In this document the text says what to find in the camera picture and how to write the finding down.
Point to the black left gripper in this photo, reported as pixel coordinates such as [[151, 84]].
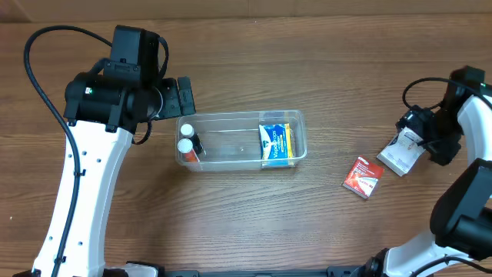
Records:
[[185, 96]]

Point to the red sachet packet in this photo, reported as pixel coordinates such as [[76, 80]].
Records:
[[363, 177]]

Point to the clear plastic container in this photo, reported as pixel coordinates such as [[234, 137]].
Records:
[[231, 140]]

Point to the orange tube white cap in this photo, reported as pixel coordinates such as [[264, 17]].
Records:
[[186, 148]]

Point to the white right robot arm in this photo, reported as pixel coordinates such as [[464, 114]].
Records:
[[460, 223]]

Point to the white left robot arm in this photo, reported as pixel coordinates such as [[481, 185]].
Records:
[[103, 108]]

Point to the dark bottle white cap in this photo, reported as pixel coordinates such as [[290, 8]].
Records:
[[188, 132]]

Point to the white bandage box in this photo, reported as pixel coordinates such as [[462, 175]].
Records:
[[402, 152]]

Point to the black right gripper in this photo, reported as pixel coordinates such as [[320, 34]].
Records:
[[413, 121]]

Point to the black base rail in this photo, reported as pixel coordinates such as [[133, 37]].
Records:
[[330, 271]]

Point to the blue Vicks VapoDrops packet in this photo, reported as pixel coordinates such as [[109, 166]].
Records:
[[277, 149]]

